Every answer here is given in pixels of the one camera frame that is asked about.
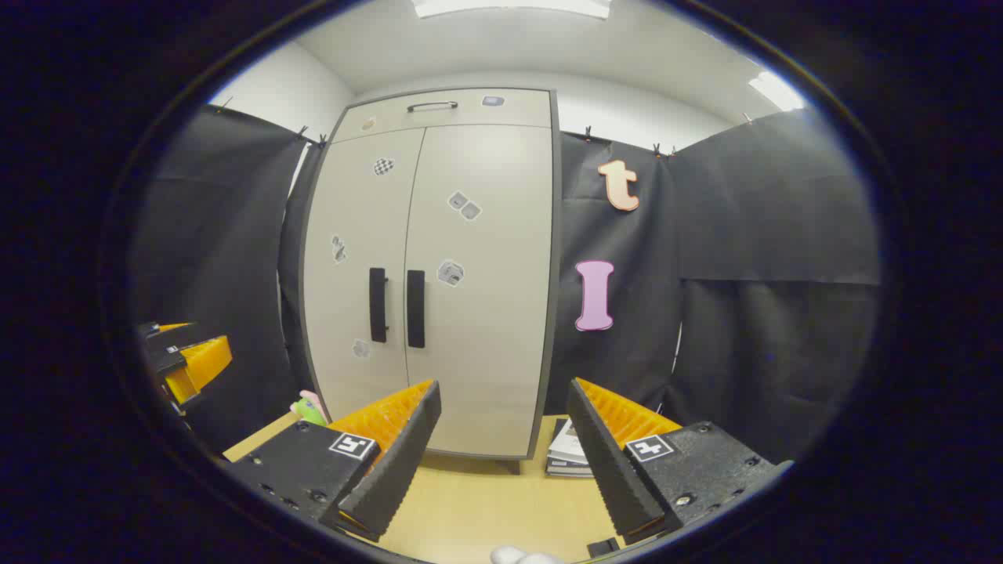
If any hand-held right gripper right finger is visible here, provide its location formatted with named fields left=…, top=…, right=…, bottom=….
left=566, top=378, right=792, bottom=548

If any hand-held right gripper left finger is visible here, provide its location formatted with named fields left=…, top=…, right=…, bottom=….
left=223, top=380, right=442, bottom=543

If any grey shoe cabinet door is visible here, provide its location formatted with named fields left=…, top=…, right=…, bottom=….
left=302, top=128, right=426, bottom=428
left=404, top=124, right=554, bottom=459

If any grey double-door shoe cabinet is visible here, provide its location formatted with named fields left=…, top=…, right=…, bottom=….
left=298, top=88, right=562, bottom=475

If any pile of books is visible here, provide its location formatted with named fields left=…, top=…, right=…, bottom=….
left=546, top=418, right=596, bottom=479

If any pink green star plush toy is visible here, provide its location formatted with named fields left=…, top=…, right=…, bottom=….
left=290, top=389, right=331, bottom=428

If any black backdrop cloth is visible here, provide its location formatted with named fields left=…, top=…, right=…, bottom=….
left=129, top=104, right=882, bottom=463

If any narrow ceiling light panel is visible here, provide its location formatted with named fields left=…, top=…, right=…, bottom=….
left=748, top=70, right=806, bottom=112

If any wide ceiling light panel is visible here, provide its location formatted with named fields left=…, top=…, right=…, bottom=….
left=411, top=0, right=612, bottom=20

